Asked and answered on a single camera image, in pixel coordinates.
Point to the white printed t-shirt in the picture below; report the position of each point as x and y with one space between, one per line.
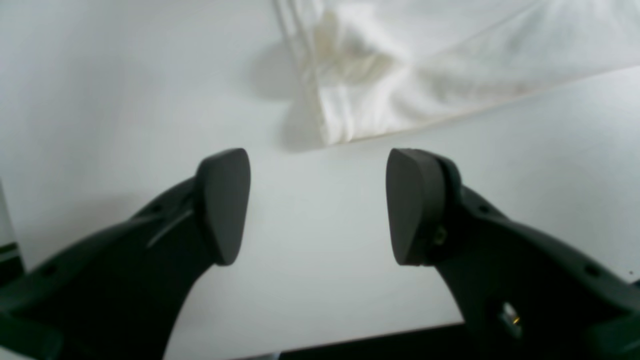
371 68

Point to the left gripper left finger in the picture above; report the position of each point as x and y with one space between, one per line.
116 294

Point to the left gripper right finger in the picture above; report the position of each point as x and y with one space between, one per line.
523 294

